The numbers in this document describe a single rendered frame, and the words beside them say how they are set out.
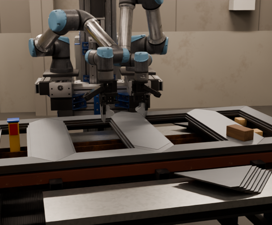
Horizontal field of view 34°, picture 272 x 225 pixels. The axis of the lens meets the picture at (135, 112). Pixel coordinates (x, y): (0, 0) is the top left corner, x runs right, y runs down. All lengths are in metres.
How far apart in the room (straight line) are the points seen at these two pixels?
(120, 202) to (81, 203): 0.14
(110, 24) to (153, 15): 0.46
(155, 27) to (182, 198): 1.34
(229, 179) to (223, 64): 4.87
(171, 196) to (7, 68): 4.92
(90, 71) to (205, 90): 3.74
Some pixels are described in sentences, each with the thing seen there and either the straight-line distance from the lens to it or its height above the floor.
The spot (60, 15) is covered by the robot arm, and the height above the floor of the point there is 1.41.
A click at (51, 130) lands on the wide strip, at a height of 0.85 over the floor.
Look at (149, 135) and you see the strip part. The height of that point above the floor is 0.85.
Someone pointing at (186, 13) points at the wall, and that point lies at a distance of 6.41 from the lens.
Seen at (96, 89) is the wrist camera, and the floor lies 1.07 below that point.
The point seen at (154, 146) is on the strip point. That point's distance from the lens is 1.98.
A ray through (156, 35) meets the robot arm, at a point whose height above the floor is 1.27.
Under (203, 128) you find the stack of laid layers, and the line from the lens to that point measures 2.36.
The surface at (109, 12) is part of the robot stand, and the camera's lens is 3.06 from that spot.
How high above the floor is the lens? 1.45
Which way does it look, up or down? 13 degrees down
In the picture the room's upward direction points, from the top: straight up
